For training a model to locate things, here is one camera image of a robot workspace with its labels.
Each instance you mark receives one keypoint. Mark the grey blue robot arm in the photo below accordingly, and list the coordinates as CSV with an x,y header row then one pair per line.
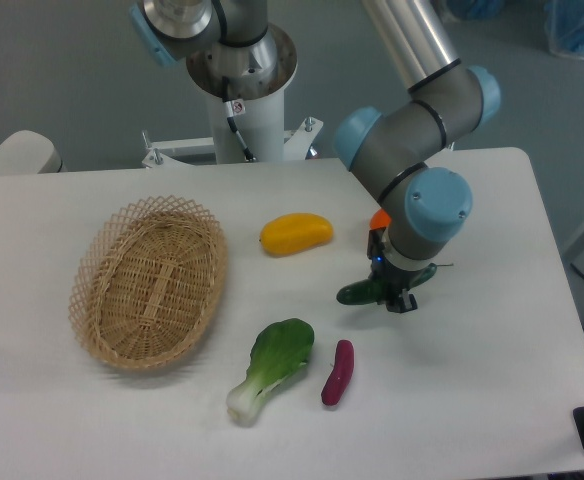
x,y
387,154

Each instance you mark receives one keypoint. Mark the green cucumber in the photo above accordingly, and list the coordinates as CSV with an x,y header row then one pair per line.
x,y
376,289

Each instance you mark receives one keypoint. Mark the white chair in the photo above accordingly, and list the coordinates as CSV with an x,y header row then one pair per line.
x,y
27,153

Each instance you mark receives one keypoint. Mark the blue plastic bag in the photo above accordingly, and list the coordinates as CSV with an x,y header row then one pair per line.
x,y
564,28

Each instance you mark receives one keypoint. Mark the green bok choy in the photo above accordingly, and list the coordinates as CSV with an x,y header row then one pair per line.
x,y
280,350

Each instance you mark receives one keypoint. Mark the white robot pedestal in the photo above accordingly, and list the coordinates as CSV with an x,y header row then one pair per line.
x,y
244,91

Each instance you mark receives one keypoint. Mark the woven wicker basket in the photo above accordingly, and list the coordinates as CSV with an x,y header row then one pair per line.
x,y
149,284

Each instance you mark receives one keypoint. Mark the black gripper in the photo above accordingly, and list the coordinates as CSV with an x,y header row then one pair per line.
x,y
387,262

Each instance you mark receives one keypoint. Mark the orange fruit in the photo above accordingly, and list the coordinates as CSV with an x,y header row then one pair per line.
x,y
379,220

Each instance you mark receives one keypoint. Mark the purple sweet potato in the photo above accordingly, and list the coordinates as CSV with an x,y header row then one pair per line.
x,y
341,374

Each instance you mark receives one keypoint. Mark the yellow mango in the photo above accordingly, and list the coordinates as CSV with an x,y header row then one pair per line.
x,y
294,233

